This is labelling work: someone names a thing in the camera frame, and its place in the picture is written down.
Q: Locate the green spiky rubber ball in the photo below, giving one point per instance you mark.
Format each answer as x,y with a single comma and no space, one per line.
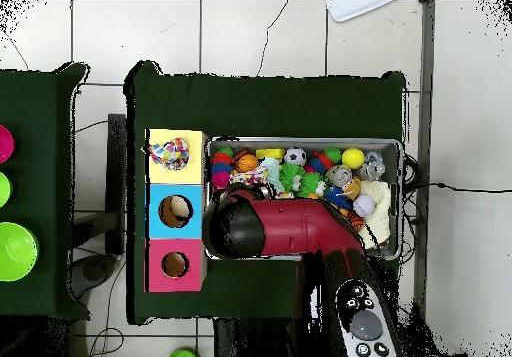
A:
288,175

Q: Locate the white tray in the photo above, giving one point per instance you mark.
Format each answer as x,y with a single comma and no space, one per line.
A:
352,9

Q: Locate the grey plastic robot toy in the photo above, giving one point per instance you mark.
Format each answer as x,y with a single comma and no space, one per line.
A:
374,167

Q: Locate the shallow silver mesh bin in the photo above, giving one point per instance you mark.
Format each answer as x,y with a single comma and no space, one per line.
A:
394,149

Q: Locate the multicolour spiky caterpillar toy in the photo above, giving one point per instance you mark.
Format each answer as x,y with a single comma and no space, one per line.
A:
221,169

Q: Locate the large green bowl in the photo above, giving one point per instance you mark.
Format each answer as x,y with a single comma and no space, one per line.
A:
16,253

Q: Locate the yellow foam wedge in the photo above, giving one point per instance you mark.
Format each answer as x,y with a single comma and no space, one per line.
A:
270,153

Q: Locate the black stand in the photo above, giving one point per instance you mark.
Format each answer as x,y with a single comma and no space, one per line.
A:
116,173

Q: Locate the wooden box with three holes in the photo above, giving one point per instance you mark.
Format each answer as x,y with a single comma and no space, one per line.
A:
188,249

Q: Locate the grey metal post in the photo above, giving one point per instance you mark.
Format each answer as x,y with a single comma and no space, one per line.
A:
424,53

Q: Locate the small green bowl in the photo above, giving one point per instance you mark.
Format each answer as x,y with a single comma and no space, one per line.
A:
3,189

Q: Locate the dark green tablecloth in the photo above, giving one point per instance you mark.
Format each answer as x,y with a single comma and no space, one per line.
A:
260,101
40,105

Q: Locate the small soccer ball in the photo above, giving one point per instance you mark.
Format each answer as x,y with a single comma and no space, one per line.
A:
295,156

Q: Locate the green spiky toy with eyes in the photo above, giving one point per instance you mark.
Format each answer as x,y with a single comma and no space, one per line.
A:
310,185

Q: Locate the grey rounded stand foot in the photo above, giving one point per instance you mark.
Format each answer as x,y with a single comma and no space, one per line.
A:
94,271

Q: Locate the pink bowl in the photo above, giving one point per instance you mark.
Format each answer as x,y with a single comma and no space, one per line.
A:
4,144

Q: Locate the white baseball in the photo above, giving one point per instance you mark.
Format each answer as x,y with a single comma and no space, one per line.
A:
364,206

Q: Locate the yellow ball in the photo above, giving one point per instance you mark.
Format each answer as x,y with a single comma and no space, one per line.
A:
353,158

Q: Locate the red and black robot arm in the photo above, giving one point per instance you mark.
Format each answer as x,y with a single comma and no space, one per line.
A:
288,221

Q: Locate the mint green cloth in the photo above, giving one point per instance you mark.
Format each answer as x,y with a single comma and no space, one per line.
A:
274,173

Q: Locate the orange mini basketball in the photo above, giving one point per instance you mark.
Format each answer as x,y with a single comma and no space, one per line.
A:
246,164

